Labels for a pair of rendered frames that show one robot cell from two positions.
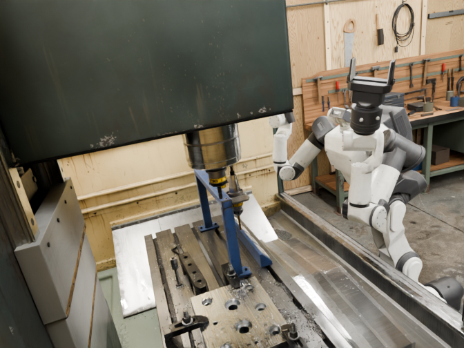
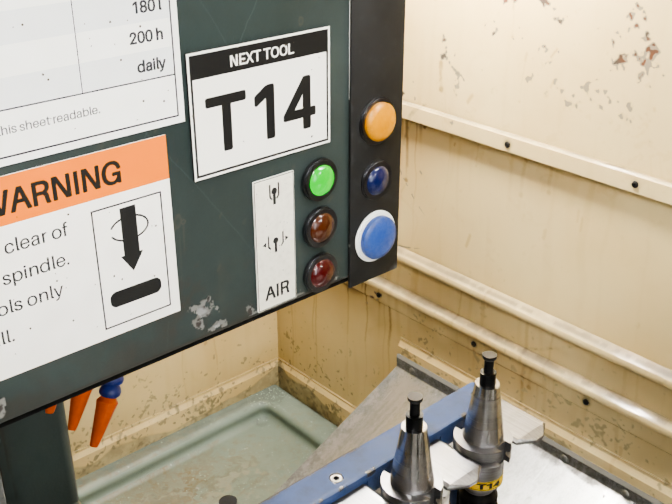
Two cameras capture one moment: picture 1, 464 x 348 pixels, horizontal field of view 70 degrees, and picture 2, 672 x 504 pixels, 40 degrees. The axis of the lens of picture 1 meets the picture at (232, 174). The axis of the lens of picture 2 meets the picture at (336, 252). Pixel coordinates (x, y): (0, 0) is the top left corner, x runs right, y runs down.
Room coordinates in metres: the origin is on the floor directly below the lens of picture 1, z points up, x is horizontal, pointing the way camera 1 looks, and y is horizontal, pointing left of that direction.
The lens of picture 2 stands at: (0.99, -0.56, 1.84)
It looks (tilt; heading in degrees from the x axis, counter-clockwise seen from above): 26 degrees down; 64
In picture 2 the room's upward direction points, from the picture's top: straight up
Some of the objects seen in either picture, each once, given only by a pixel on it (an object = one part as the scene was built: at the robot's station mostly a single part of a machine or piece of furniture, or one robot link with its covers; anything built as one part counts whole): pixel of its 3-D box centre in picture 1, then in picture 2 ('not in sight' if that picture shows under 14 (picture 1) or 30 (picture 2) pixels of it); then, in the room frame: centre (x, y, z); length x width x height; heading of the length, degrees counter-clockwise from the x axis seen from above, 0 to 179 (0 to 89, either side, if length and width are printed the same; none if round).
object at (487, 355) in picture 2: not in sight; (488, 368); (1.49, 0.09, 1.31); 0.02 x 0.02 x 0.03
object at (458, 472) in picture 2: not in sight; (447, 467); (1.43, 0.07, 1.21); 0.07 x 0.05 x 0.01; 106
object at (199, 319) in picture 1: (187, 332); not in sight; (0.76, 0.19, 0.97); 0.13 x 0.03 x 0.15; 106
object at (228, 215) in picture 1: (232, 242); not in sight; (1.10, 0.04, 1.05); 0.10 x 0.05 x 0.30; 106
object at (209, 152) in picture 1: (211, 141); not in sight; (0.92, 0.04, 1.49); 0.16 x 0.16 x 0.12
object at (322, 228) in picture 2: not in sight; (321, 227); (1.21, -0.09, 1.60); 0.02 x 0.01 x 0.02; 16
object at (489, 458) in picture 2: not in sight; (482, 444); (1.49, 0.09, 1.21); 0.06 x 0.06 x 0.03
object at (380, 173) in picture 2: not in sight; (377, 180); (1.26, -0.08, 1.62); 0.02 x 0.01 x 0.02; 16
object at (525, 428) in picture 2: not in sight; (514, 424); (1.54, 0.10, 1.21); 0.07 x 0.05 x 0.01; 106
